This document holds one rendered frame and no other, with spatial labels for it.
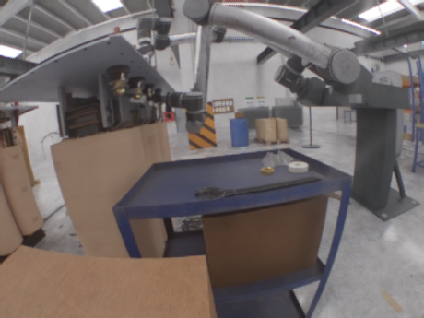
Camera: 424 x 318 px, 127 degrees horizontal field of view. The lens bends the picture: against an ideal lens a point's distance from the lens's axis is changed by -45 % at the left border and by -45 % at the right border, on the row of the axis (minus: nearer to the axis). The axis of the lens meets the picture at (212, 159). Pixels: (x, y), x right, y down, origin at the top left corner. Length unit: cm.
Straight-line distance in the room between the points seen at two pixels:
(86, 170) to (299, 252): 90
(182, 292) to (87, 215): 82
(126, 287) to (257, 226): 42
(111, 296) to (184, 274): 9
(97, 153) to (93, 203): 24
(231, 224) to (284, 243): 20
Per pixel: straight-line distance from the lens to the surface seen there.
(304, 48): 111
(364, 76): 157
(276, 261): 70
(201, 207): 43
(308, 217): 64
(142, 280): 24
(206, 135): 625
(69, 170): 95
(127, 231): 50
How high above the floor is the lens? 109
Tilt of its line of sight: 13 degrees down
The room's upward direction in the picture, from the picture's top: 6 degrees counter-clockwise
